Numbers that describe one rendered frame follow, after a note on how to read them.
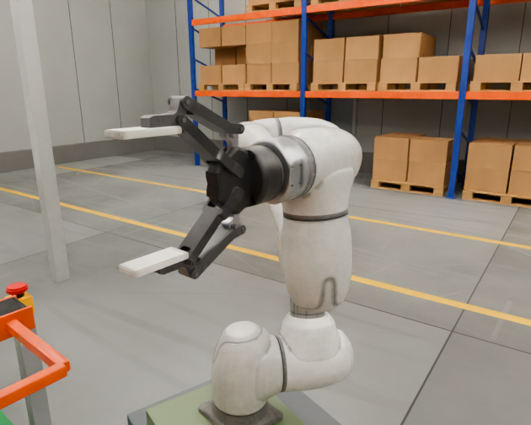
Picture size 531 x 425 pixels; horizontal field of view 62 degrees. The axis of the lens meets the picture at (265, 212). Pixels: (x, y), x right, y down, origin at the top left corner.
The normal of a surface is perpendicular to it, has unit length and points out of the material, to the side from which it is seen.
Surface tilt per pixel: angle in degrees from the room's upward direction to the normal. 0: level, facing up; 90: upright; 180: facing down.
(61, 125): 90
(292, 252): 90
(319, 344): 74
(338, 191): 91
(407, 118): 90
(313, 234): 80
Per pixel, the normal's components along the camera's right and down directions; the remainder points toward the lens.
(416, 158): -0.55, 0.23
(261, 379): 0.28, 0.22
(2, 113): 0.82, 0.15
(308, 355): 0.12, -0.06
